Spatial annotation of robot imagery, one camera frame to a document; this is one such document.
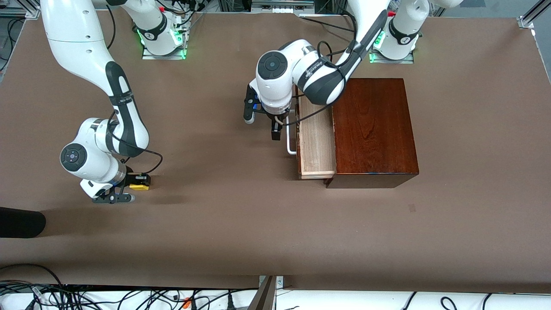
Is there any light wooden tray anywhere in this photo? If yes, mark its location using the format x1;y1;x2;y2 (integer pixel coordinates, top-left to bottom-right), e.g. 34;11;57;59
286;97;337;180

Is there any black cylindrical object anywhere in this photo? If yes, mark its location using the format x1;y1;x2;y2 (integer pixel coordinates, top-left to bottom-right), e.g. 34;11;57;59
0;206;47;239

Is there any dark brown wooden cabinet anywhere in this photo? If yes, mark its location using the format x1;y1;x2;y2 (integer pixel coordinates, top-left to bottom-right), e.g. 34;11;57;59
326;78;420;189

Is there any white power strip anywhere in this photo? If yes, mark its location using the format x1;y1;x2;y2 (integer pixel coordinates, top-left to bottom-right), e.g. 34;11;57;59
251;0;315;14

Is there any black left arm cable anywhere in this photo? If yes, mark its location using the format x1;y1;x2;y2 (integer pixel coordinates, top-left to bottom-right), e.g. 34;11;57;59
283;12;361;128

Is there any tangled black cable bundle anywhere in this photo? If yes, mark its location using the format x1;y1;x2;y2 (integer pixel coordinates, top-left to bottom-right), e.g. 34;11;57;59
0;263;259;310

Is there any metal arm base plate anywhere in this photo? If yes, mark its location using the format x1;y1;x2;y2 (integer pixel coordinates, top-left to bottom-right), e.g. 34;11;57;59
369;37;415;65
142;12;187;60

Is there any metal table bracket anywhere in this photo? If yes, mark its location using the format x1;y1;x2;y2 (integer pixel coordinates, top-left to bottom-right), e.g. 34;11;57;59
247;275;285;310

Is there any aluminium frame profile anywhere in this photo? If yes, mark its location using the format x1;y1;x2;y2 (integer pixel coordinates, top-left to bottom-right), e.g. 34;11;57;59
517;0;551;30
0;6;42;20

